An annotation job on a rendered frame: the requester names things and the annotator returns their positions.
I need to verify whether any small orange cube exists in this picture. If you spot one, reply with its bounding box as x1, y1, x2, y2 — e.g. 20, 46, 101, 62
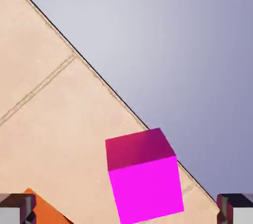
23, 187, 74, 224

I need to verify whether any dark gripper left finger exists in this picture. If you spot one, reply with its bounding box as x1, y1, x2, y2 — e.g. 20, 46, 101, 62
0, 193, 37, 224

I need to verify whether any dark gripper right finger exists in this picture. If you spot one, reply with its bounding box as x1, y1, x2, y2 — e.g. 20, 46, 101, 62
216, 193, 253, 224

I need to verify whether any small magenta cube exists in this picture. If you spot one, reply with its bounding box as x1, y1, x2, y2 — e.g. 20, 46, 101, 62
105, 127, 185, 224

